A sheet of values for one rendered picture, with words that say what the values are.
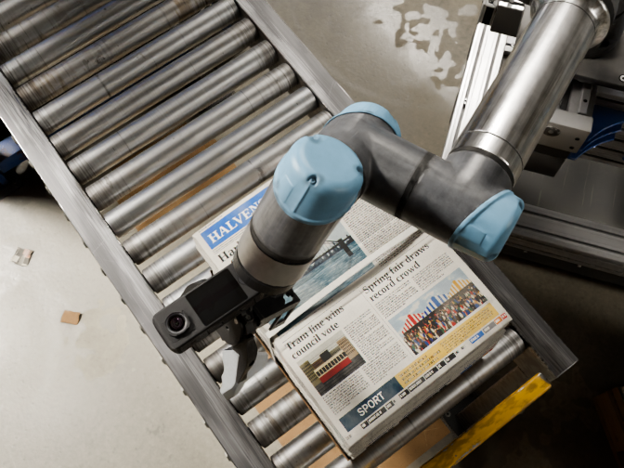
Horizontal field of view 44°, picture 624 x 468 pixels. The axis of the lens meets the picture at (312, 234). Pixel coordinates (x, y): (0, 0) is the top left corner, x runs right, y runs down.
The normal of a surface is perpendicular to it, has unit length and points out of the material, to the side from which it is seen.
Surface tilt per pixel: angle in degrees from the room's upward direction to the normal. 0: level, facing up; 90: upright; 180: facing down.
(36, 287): 0
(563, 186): 0
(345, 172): 31
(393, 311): 3
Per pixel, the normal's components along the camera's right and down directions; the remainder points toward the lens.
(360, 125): 0.24, -0.70
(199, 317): -0.02, -0.36
